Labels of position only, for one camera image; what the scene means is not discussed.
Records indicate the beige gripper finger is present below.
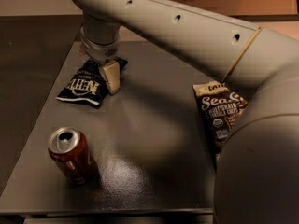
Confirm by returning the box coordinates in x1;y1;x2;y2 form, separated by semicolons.
99;60;121;94

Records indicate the blue kettle chip bag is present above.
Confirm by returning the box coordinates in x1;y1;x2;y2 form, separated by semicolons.
56;57;128;107

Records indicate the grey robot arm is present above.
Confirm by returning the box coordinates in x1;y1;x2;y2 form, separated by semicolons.
73;0;299;224

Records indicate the red coke can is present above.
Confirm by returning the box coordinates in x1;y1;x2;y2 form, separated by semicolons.
48;127;98;185

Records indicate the brown sea salt chip bag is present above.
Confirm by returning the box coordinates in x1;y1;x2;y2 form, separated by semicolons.
193;81;248;154

